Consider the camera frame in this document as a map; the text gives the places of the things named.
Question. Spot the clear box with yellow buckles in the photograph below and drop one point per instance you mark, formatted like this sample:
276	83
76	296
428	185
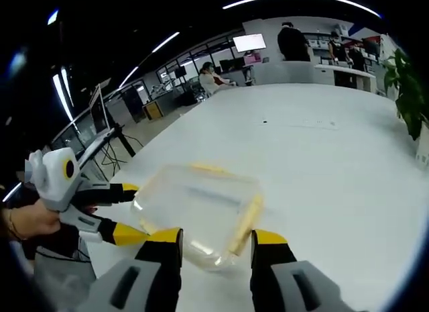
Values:
201	208

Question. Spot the person's left hand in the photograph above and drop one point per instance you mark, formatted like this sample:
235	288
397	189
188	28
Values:
37	219

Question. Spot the short ceiling light strip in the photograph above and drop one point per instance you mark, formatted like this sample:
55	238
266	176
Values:
166	42

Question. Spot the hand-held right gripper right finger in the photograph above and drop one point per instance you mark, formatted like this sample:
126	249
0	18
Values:
285	285

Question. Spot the white counter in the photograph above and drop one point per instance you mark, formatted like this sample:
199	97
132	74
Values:
321	72

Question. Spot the pink box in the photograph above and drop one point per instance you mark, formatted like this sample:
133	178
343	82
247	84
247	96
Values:
253	58

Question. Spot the wall shelf with boxes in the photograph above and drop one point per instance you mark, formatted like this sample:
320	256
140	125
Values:
318	40

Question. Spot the side desk with black legs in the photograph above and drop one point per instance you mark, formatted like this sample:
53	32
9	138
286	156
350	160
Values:
97	144

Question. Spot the wooden cabinet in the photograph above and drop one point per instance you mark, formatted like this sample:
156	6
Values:
153	110

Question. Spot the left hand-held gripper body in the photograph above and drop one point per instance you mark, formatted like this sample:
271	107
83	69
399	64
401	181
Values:
53	178

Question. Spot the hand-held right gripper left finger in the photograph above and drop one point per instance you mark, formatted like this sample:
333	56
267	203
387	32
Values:
147	282

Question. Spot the bright white monitor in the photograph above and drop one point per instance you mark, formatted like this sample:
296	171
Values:
249	43

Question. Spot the potted green plant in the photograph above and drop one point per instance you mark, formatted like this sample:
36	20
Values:
407	87

